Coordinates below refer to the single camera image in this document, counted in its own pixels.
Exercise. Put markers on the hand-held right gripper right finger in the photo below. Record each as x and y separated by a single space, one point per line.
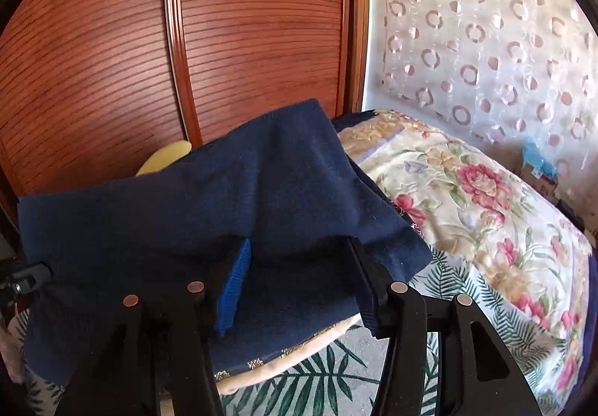
369 304

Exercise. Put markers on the small cardboard box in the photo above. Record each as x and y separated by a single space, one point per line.
539 168

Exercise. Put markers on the wooden slatted wardrobe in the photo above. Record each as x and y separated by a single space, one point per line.
117 70

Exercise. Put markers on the navy printed t-shirt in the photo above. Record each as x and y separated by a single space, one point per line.
233 191

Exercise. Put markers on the yellow plush toy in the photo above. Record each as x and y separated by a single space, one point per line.
163 156

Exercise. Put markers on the sheer circle-pattern curtain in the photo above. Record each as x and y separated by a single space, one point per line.
490 47

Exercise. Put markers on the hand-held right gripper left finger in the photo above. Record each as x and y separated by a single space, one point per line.
233 290

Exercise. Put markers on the floral blanket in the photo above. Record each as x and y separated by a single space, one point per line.
467 191

